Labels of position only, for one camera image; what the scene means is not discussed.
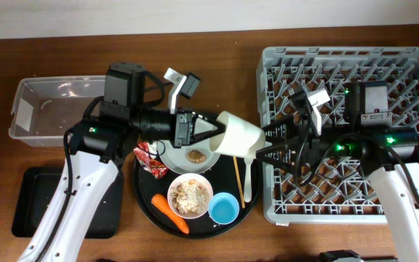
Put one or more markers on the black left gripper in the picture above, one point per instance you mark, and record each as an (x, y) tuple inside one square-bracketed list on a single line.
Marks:
[(185, 128)]

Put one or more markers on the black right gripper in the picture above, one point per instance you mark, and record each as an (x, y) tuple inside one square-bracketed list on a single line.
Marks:
[(305, 148)]

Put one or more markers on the cream white cup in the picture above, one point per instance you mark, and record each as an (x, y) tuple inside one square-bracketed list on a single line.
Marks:
[(241, 138)]

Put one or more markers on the light blue cup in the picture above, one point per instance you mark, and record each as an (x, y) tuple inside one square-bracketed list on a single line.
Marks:
[(223, 208)]

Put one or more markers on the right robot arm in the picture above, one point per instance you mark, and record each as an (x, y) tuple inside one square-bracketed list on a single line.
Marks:
[(388, 155)]

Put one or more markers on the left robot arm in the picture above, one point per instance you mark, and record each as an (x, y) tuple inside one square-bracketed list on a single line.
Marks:
[(133, 107)]

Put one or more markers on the grey dishwasher rack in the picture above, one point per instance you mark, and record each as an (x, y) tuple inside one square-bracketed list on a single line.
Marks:
[(340, 193)]

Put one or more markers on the grey-white plate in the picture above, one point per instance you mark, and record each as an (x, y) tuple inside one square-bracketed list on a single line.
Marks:
[(177, 161)]

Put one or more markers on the brown cookie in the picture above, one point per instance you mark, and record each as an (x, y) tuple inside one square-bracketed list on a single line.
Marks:
[(196, 157)]

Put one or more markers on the round black tray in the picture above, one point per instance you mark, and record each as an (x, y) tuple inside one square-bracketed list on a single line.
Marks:
[(222, 178)]

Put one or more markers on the white plastic fork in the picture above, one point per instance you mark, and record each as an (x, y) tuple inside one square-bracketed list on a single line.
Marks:
[(248, 180)]

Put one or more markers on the red snack wrapper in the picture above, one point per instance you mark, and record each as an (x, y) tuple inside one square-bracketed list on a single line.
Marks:
[(147, 154)]

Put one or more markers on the white bowl with oatmeal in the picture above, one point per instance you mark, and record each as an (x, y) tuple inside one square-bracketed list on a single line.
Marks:
[(189, 195)]

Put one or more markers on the wooden chopstick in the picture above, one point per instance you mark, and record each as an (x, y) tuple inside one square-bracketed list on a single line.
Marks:
[(239, 184)]

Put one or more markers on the orange carrot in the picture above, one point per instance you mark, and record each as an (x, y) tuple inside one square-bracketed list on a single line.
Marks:
[(161, 203)]

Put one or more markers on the clear plastic bin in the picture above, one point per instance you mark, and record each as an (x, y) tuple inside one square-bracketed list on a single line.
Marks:
[(45, 107)]

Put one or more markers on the black rectangular tray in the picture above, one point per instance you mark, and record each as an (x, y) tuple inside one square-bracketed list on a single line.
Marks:
[(37, 190)]

